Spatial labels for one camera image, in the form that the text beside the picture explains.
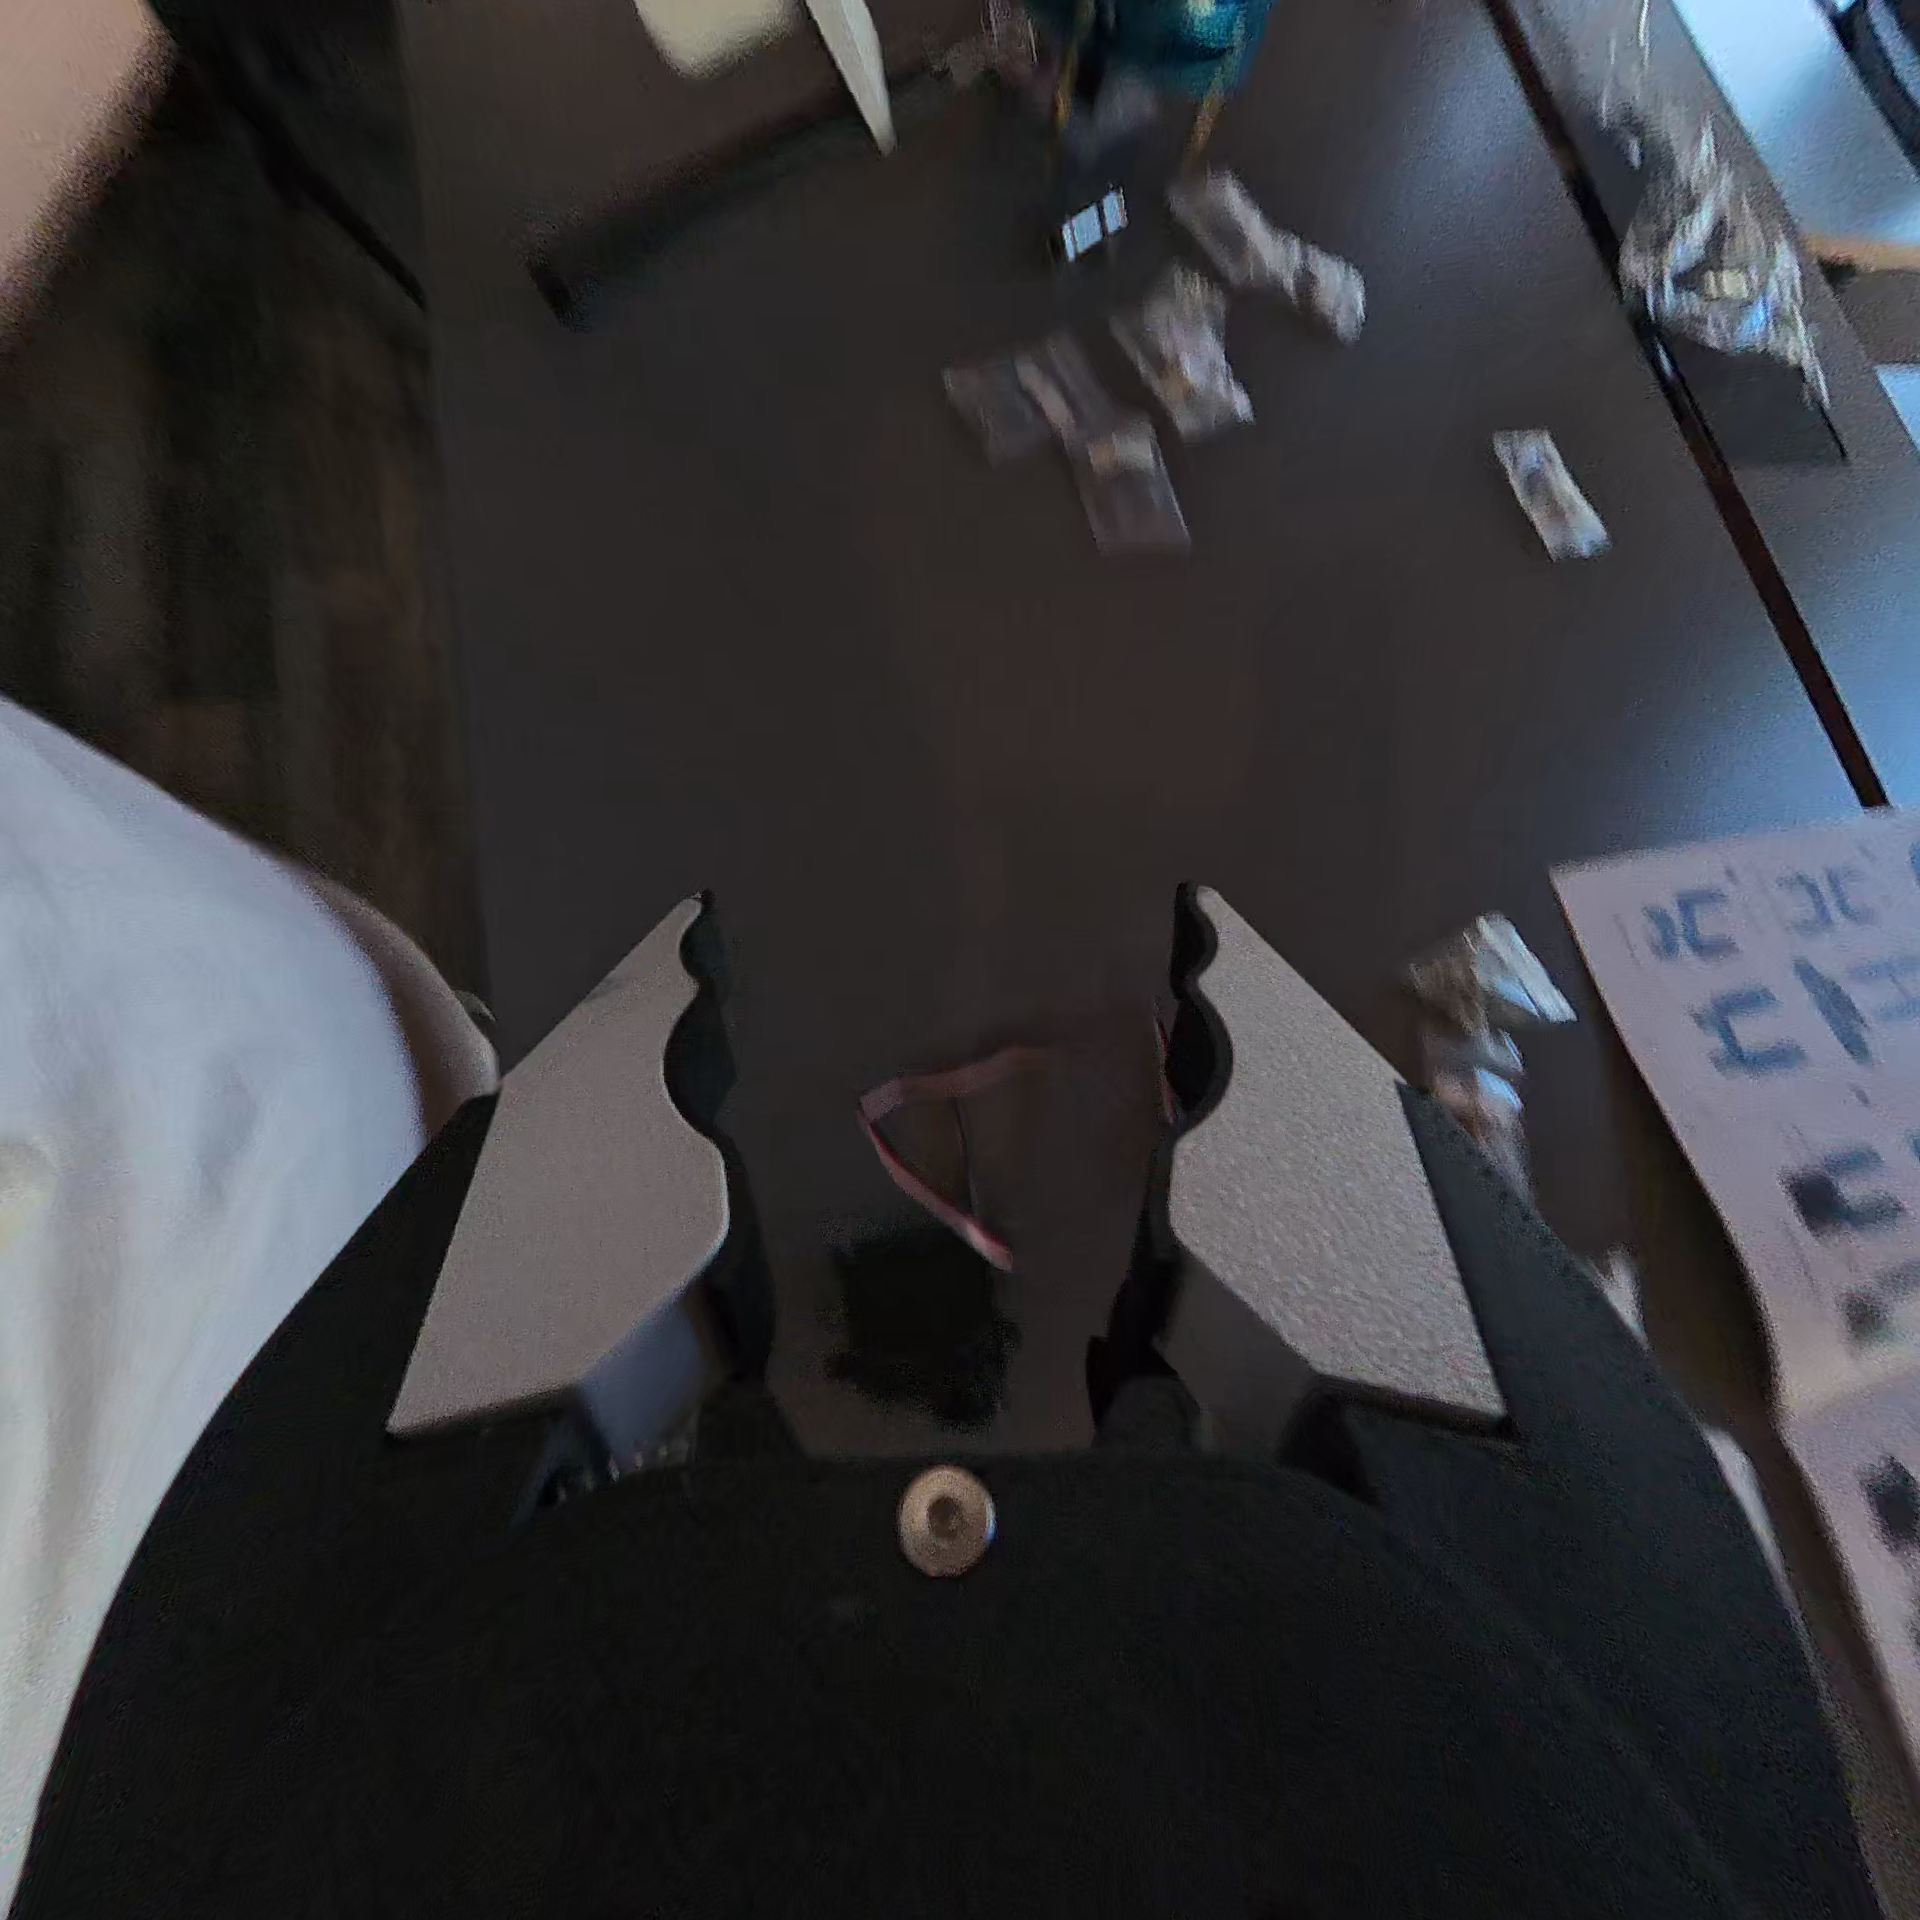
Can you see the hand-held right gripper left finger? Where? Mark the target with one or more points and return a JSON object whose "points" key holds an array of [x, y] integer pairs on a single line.
{"points": [[600, 1185]]}

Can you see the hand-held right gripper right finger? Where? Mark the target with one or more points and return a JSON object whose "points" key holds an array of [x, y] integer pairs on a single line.
{"points": [[1321, 1215]]}

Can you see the black servo motor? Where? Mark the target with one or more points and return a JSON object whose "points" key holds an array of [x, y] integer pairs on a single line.
{"points": [[915, 1326]]}

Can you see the teal toy robot arm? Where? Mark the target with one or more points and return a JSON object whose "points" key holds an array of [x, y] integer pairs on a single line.
{"points": [[1154, 37]]}

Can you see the dark desk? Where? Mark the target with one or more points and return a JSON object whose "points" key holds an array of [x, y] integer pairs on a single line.
{"points": [[840, 719]]}

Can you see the printed instruction booklet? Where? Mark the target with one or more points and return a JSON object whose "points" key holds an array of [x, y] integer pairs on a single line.
{"points": [[1770, 1139]]}

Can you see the black flat bar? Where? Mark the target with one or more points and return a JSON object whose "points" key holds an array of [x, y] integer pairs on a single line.
{"points": [[673, 248]]}

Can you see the crumpled clear plastic wrap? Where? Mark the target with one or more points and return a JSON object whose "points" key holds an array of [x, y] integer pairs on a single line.
{"points": [[1710, 240]]}

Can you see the white flat object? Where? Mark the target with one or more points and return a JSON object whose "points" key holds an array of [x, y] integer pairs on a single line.
{"points": [[720, 29]]}

